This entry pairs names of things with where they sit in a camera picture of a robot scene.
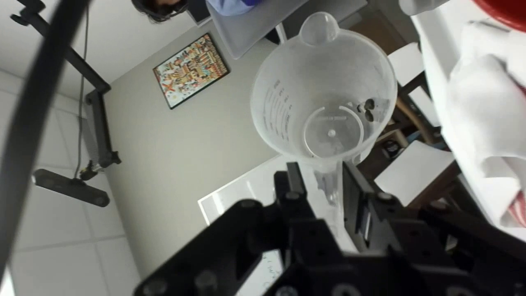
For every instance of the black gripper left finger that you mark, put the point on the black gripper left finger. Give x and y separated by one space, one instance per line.
292 190

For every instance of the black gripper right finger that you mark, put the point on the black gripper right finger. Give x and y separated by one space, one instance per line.
361 208

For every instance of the clear plastic measuring jar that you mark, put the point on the clear plastic measuring jar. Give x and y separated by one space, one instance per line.
284 99

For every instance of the few dark coffee beans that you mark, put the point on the few dark coffee beans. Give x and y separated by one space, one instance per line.
370 103

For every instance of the large white flat board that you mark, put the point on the large white flat board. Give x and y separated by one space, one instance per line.
240 191

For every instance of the wooden chair white cushions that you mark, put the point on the wooden chair white cushions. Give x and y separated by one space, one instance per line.
404 63
416 170

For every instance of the colourful patterned picture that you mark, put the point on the colourful patterned picture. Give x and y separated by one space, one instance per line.
190 71

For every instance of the black floor stand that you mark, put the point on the black floor stand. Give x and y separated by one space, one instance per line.
98 132

